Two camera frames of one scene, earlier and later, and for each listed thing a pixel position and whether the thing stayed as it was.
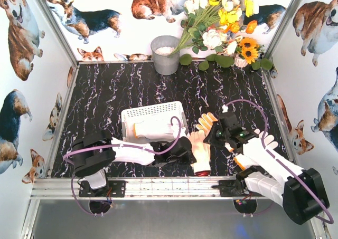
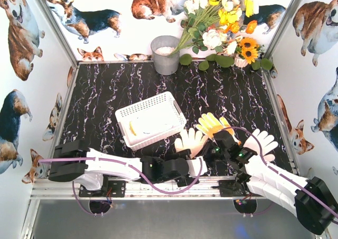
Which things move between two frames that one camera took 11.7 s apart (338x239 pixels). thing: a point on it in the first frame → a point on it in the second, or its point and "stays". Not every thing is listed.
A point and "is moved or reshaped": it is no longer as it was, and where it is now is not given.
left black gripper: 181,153 → 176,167
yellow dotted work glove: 205,122 stays
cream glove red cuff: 202,166 is moved or reshaped
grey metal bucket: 161,46 stays
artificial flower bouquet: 214,16 stays
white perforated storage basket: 165,113 is moved or reshaped
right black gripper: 212,133 → 222,137
